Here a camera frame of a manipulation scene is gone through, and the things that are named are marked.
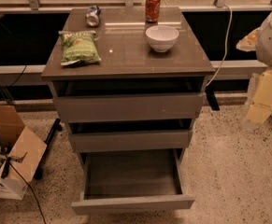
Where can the orange soda can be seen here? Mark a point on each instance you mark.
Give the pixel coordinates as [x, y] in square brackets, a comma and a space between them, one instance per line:
[152, 10]

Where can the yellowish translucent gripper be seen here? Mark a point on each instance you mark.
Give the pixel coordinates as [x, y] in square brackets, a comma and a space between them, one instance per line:
[249, 42]

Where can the green chip bag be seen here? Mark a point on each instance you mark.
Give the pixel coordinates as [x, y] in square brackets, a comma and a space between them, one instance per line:
[79, 47]

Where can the open cardboard box left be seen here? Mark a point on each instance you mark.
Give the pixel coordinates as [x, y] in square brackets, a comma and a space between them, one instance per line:
[26, 150]

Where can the grey drawer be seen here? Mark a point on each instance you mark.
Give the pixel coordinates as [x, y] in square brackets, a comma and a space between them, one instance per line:
[79, 101]
[132, 181]
[131, 135]

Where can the grey drawer cabinet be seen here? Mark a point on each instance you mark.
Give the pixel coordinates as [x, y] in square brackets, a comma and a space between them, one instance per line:
[128, 62]

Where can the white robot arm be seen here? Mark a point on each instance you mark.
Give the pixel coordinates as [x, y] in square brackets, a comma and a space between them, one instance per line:
[260, 41]

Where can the grey bottom drawer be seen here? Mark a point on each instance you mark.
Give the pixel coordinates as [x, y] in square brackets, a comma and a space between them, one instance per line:
[132, 181]

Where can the white ceramic bowl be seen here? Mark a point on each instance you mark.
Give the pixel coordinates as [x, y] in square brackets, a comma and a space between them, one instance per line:
[161, 38]

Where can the grey middle drawer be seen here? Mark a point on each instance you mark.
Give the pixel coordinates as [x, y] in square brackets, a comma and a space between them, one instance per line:
[131, 135]

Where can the black floor bar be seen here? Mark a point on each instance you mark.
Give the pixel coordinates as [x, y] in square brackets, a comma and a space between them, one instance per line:
[56, 127]

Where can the grey top drawer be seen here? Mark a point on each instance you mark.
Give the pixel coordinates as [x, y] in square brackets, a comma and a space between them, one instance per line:
[79, 101]

